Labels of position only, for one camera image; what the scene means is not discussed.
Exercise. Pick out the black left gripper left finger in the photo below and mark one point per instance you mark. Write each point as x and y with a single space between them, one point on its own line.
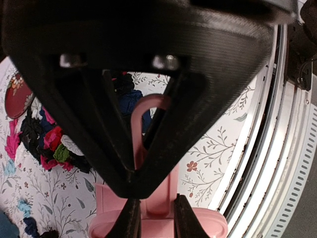
128 223

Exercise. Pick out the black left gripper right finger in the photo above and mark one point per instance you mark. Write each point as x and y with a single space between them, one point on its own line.
186 223

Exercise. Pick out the pink plastic dustpan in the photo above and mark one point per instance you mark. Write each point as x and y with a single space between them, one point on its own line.
157 213

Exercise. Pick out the small blue paper scraps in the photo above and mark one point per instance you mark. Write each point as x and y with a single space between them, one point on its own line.
10 230

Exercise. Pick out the red floral round plate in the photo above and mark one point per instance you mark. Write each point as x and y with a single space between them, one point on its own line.
18 96

